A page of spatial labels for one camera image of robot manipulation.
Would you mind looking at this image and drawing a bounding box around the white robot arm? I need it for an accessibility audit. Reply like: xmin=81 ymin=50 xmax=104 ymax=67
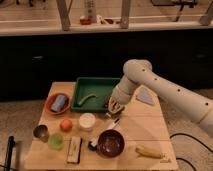
xmin=108 ymin=59 xmax=213 ymax=137

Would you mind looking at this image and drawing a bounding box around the green plastic cup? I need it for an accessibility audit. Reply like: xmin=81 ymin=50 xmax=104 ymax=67
xmin=48 ymin=133 xmax=64 ymax=150

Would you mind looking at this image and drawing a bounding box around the metal cup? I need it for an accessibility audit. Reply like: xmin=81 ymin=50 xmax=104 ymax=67
xmin=33 ymin=125 xmax=49 ymax=143

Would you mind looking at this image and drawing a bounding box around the brown grape bunch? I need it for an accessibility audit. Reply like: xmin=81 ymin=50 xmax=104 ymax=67
xmin=103 ymin=97 xmax=110 ymax=108

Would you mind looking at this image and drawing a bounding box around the green plastic tray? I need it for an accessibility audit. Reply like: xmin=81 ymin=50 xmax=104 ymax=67
xmin=71 ymin=77 xmax=120 ymax=113

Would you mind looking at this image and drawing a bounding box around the green chili pepper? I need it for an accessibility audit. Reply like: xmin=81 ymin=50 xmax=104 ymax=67
xmin=77 ymin=94 xmax=97 ymax=106

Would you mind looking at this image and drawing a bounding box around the grey triangular cloth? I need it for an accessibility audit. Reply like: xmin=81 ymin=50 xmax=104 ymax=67
xmin=136 ymin=88 xmax=154 ymax=106

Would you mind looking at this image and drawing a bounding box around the white round container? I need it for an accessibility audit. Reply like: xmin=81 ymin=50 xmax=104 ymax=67
xmin=79 ymin=113 xmax=96 ymax=131

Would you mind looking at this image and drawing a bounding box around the dark red bowl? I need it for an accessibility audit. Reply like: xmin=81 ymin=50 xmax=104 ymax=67
xmin=97 ymin=129 xmax=125 ymax=158

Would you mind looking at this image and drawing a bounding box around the white black marker tool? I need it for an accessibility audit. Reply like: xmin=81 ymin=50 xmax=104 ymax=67
xmin=87 ymin=117 xmax=121 ymax=151

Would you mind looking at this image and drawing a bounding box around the orange fruit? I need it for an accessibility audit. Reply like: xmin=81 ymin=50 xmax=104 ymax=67
xmin=60 ymin=119 xmax=73 ymax=132

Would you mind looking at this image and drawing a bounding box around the wooden block eraser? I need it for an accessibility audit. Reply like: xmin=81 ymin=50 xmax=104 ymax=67
xmin=67 ymin=136 xmax=82 ymax=164

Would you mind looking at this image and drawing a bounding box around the grey blue can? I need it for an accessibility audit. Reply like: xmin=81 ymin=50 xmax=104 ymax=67
xmin=51 ymin=94 xmax=68 ymax=112

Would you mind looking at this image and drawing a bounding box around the orange plastic bowl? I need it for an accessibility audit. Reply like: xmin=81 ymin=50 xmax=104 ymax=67
xmin=44 ymin=93 xmax=70 ymax=115

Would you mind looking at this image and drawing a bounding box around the red object on shelf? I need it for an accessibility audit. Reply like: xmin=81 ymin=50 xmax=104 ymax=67
xmin=79 ymin=16 xmax=92 ymax=25

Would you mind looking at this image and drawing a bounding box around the black pole left corner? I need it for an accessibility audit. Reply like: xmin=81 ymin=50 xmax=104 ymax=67
xmin=4 ymin=136 xmax=15 ymax=171

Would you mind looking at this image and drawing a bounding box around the black cable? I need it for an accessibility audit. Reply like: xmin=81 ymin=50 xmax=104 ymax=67
xmin=169 ymin=132 xmax=213 ymax=171

